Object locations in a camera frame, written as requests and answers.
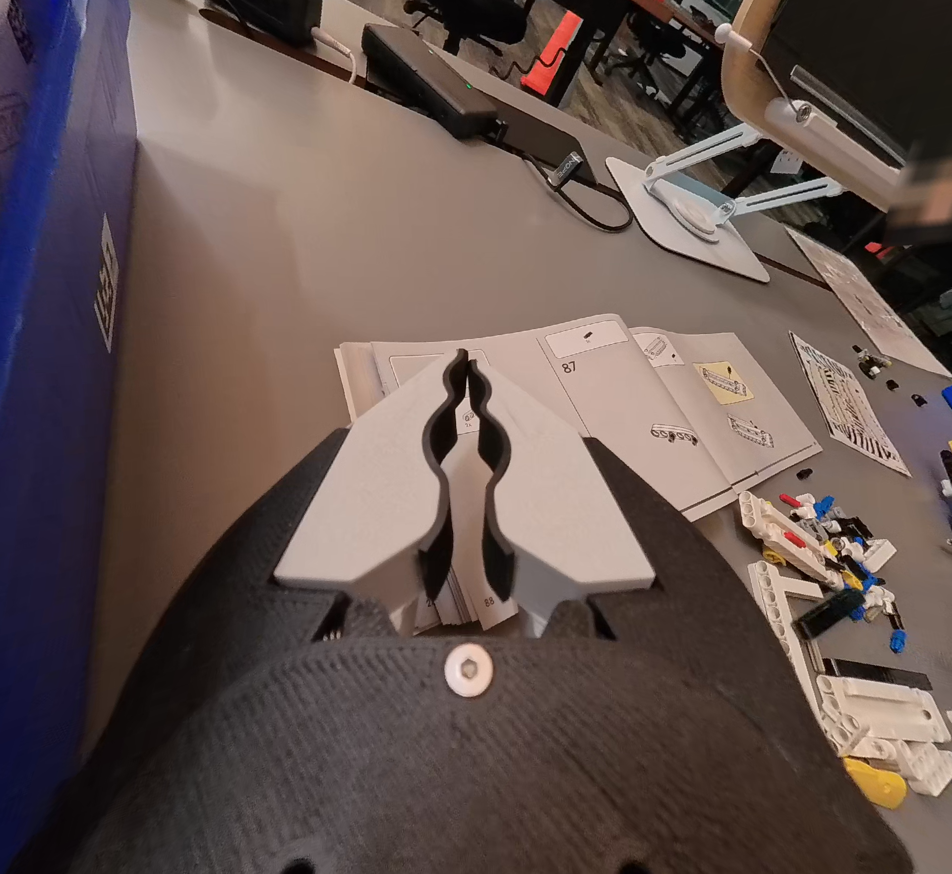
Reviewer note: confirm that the computer monitor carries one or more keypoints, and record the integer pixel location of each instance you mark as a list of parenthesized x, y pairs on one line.
[(855, 11)]

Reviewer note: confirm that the blue plastic storage bin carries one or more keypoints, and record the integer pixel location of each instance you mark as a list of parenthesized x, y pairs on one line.
[(52, 294)]

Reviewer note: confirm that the dark translucent lego beam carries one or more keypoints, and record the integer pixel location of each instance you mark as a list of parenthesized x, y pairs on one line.
[(829, 614)]

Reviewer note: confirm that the black flat docking station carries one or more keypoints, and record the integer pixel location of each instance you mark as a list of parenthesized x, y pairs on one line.
[(550, 138)]

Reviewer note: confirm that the lego instruction booklet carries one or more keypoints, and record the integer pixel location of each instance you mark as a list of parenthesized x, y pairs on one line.
[(617, 398)]

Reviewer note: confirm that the black power adapter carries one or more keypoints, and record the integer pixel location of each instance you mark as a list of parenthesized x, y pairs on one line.
[(424, 75)]

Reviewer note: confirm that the white monitor stand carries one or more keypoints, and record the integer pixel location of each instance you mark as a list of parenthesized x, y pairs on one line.
[(692, 234)]

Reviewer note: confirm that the flat black lego strip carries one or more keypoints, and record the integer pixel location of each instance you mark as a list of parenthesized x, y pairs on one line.
[(877, 675)]

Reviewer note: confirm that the white lego beam assembly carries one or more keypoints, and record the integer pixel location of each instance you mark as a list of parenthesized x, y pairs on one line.
[(781, 536)]

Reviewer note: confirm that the pile of small lego pieces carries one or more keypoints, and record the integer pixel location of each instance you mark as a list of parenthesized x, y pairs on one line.
[(855, 554)]

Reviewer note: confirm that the yellow lego piece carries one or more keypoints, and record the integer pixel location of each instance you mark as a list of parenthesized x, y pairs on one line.
[(877, 783)]

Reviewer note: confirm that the zebra print sticker sheet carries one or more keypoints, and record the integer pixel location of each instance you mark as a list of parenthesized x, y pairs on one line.
[(848, 405), (855, 286)]

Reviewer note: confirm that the white lego panel assembly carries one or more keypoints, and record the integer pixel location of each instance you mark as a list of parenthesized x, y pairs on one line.
[(870, 714)]

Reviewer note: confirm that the white lego frame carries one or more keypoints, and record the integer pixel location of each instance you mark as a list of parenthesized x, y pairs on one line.
[(777, 606)]

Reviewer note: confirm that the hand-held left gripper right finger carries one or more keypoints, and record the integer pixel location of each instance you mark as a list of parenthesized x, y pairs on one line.
[(573, 517)]

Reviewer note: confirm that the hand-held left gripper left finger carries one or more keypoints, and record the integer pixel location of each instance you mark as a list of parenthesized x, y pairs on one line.
[(357, 502)]

